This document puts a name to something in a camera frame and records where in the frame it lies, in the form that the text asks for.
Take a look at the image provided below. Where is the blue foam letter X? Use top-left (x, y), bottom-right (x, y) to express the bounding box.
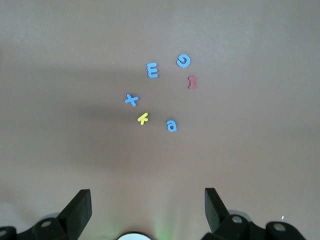
top-left (124, 93), bottom-right (140, 107)

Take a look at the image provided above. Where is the blue foam letter a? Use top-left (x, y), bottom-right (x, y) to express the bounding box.
top-left (165, 119), bottom-right (178, 132)

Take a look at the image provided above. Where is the blue foam letter E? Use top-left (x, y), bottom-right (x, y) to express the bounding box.
top-left (146, 62), bottom-right (160, 79)

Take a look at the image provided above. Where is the brown table cover sheet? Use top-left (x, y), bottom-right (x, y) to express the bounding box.
top-left (0, 0), bottom-right (320, 240)

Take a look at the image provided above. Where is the blue foam letter G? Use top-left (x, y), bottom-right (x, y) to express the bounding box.
top-left (176, 54), bottom-right (192, 69)

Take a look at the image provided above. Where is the red foam letter I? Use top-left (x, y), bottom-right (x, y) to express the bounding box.
top-left (187, 76), bottom-right (198, 90)

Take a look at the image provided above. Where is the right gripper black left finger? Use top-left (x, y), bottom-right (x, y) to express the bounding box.
top-left (0, 189), bottom-right (93, 240)

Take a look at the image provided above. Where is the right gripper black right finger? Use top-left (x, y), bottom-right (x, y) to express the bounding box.
top-left (202, 187), bottom-right (307, 240)

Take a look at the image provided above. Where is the yellow foam letter K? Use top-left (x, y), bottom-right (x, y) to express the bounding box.
top-left (137, 112), bottom-right (150, 126)

